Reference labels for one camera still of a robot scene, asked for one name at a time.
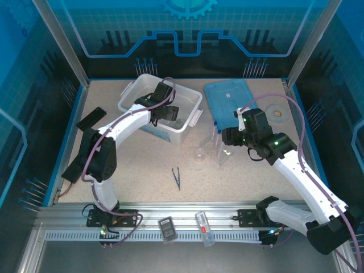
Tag clear tape roll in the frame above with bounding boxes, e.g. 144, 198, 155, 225
266, 104, 288, 122

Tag black connector board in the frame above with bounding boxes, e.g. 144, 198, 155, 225
98, 226, 120, 249
260, 227, 278, 247

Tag clear acrylic test tube rack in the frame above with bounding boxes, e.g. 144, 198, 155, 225
198, 125, 233, 167

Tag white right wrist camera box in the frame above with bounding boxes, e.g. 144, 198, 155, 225
233, 107, 248, 132

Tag black rectangular tray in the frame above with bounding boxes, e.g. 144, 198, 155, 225
75, 106, 107, 130

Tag blue plastic tweezers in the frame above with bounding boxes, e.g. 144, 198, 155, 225
171, 167, 182, 191

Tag aluminium frame rail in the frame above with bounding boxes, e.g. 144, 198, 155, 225
35, 201, 342, 228

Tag aluminium frame post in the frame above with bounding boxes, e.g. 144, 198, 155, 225
31, 0, 91, 89
286, 0, 344, 89

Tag slotted grey cable duct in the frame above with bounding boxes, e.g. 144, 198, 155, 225
44, 230, 261, 242

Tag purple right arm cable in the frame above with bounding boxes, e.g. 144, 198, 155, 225
243, 93, 359, 273

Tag white plastic storage box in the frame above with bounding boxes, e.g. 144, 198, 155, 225
117, 73, 203, 145

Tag blue plastic box lid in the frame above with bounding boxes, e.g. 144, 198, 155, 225
203, 78, 256, 130

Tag orange wire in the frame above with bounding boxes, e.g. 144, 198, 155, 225
55, 183, 73, 200

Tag black rectangular case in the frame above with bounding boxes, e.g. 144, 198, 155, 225
158, 216, 177, 245

